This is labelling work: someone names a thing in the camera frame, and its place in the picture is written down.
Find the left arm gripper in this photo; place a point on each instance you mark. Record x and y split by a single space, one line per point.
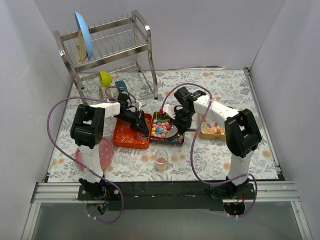
138 120

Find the patterned beige cup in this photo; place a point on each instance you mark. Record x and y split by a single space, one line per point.
102 93

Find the metal scoop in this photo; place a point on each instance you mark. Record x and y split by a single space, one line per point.
174 132

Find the beige plate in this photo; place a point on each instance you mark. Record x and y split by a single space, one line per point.
81 49

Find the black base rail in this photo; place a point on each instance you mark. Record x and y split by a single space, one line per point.
163 195

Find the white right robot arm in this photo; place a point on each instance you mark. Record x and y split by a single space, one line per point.
242 134

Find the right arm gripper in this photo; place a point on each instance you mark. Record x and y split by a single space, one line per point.
181 120

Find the floral table mat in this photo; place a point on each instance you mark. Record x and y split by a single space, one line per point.
196 158

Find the teal patterned cup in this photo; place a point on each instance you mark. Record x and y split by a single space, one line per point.
121 84

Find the orange lollipop tray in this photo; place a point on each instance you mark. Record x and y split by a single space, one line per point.
125 137

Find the green bowl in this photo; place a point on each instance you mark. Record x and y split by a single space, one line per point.
105 79

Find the gold tin of flat candies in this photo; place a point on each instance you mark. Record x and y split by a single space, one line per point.
211 130

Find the dark tin of star candies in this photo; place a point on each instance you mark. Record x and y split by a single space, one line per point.
160 126

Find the blue plate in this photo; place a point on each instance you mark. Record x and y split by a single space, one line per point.
82 26

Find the metal dish rack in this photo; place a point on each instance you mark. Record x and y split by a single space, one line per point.
121 47

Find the clear drinking glass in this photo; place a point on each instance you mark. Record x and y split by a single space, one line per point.
161 159

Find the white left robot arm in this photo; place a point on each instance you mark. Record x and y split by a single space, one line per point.
87 131

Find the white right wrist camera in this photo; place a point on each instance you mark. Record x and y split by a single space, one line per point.
168 110

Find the pink dotted plate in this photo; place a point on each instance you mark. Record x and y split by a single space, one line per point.
105 154

